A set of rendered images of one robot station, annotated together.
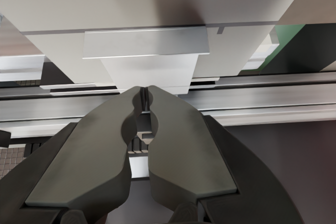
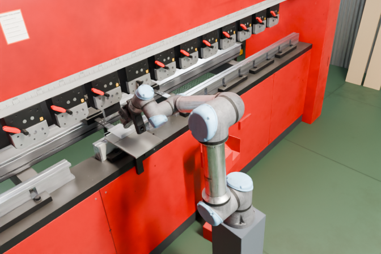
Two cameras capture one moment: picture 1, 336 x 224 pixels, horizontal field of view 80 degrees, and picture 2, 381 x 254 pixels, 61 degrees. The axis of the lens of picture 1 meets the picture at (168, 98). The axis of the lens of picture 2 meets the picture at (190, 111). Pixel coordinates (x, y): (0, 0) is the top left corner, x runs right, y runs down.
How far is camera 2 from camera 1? 1.62 m
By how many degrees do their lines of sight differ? 44
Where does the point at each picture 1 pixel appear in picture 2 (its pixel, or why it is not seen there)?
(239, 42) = (114, 140)
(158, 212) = (113, 108)
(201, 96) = (80, 132)
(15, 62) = not seen: hidden behind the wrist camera
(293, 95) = (44, 149)
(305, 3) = (84, 166)
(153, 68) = (121, 131)
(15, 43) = not seen: hidden behind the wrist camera
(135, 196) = (117, 109)
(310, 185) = not seen: outside the picture
